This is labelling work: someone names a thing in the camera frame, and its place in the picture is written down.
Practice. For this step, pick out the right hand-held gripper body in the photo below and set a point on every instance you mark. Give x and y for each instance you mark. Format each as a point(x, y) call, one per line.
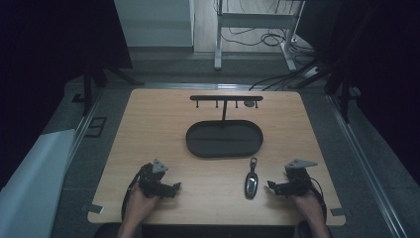
point(298, 180)

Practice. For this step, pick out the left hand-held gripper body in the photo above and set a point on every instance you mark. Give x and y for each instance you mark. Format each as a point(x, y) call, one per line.
point(151, 181)

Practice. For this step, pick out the black key rack with tray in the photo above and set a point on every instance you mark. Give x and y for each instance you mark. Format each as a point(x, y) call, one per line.
point(224, 139)

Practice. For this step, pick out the person's left hand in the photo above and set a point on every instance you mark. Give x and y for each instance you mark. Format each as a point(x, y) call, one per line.
point(140, 207)

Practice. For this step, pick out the person's right hand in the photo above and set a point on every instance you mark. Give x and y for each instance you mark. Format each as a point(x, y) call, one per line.
point(308, 208)

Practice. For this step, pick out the grey tape piece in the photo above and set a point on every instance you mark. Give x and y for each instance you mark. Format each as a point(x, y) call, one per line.
point(92, 208)
point(340, 212)

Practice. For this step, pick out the grey round table grommet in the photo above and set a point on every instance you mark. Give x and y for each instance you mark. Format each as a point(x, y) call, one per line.
point(249, 103)

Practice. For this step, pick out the black stand legs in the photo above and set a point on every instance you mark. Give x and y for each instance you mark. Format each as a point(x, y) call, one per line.
point(340, 89)
point(95, 82)

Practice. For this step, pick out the white sheet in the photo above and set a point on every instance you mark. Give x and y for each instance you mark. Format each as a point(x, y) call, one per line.
point(29, 185)

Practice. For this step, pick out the dark curtain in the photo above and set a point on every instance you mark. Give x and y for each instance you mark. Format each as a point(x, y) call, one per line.
point(49, 49)
point(379, 59)

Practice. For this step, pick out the white cabinet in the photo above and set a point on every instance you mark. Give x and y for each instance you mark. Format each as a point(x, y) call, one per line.
point(153, 23)

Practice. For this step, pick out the white metal desk frame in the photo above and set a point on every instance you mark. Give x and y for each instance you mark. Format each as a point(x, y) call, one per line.
point(254, 20)

